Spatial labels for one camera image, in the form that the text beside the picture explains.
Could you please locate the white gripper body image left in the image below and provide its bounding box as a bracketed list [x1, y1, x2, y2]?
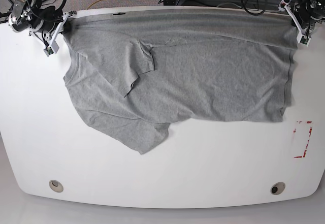
[28, 11, 77, 49]

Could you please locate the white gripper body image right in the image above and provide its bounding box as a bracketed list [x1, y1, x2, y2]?
[278, 0, 324, 38]

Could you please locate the grey Hugging Face T-shirt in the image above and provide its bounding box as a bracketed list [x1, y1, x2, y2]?
[63, 9, 297, 154]

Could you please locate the black robot arm image left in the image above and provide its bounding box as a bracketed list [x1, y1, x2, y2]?
[8, 0, 76, 56]

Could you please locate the red tape rectangle marking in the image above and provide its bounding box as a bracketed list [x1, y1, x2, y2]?
[290, 121, 313, 158]

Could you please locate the wrist camera board image right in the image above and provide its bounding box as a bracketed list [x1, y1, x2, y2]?
[297, 33, 311, 46]

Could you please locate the wrist camera board image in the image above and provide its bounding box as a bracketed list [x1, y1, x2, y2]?
[297, 33, 311, 46]
[43, 45, 59, 57]

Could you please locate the wrist camera board image left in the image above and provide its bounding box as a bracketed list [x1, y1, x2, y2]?
[43, 45, 59, 57]

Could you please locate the left table cable grommet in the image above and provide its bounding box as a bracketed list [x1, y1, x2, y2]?
[49, 180, 64, 193]

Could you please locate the table cable grommet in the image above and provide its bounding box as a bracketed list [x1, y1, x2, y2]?
[49, 180, 64, 193]
[270, 182, 286, 195]

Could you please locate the right table cable grommet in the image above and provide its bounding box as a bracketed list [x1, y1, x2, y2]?
[270, 182, 286, 195]

